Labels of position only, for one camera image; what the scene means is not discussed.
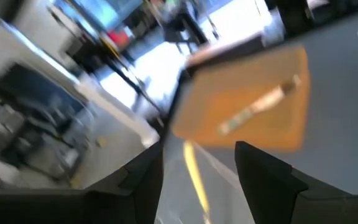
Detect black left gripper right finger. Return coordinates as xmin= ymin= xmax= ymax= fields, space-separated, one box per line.
xmin=235 ymin=141 xmax=358 ymax=224

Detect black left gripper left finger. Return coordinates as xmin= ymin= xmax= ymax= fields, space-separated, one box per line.
xmin=0 ymin=141 xmax=164 ymax=224

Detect cream-handled cutlery piece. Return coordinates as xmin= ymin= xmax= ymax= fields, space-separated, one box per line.
xmin=182 ymin=140 xmax=213 ymax=224

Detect silver metal cutlery piece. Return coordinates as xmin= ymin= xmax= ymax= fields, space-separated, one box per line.
xmin=218 ymin=74 xmax=303 ymax=136

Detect brown wooden bin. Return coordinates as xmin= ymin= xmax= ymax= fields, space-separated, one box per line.
xmin=171 ymin=43 xmax=311 ymax=152

